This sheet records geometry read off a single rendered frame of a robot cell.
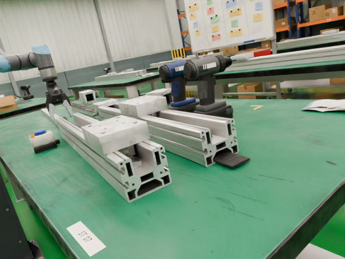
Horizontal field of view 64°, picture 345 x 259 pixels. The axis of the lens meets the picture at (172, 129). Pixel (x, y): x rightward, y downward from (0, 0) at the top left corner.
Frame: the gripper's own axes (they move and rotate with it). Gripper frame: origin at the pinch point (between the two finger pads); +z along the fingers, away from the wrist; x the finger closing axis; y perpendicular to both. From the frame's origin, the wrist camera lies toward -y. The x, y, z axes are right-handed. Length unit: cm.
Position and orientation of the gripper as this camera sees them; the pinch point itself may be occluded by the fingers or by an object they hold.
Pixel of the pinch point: (62, 117)
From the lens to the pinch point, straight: 148.3
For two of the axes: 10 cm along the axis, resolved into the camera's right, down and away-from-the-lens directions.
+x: -8.4, 3.0, -4.5
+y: -5.0, -1.4, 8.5
